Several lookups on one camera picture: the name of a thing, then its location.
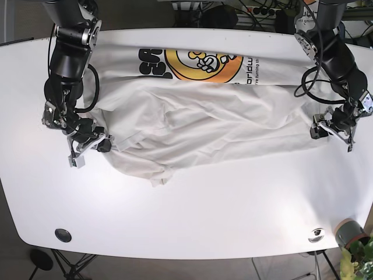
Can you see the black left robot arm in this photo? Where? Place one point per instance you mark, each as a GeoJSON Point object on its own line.
{"type": "Point", "coordinates": [317, 32]}

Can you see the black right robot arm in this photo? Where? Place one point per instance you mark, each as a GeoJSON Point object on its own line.
{"type": "Point", "coordinates": [76, 27]}

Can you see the black table grommet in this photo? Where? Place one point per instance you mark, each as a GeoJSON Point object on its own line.
{"type": "Point", "coordinates": [63, 235]}

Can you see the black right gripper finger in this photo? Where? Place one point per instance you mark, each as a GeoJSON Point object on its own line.
{"type": "Point", "coordinates": [103, 145]}
{"type": "Point", "coordinates": [76, 158]}

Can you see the potted green plant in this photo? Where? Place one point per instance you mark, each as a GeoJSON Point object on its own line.
{"type": "Point", "coordinates": [356, 248]}

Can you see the silver table grommet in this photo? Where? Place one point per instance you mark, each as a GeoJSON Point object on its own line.
{"type": "Point", "coordinates": [316, 235]}

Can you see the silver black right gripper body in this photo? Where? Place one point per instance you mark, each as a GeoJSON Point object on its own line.
{"type": "Point", "coordinates": [70, 122]}

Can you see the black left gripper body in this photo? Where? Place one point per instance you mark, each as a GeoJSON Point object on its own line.
{"type": "Point", "coordinates": [344, 118]}

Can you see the black tripod stand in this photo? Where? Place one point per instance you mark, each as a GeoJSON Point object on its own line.
{"type": "Point", "coordinates": [42, 261]}

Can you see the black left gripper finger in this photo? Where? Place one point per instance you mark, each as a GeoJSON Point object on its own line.
{"type": "Point", "coordinates": [322, 126]}
{"type": "Point", "coordinates": [348, 137]}

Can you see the white graphic T-shirt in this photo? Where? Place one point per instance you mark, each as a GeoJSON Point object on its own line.
{"type": "Point", "coordinates": [169, 110]}

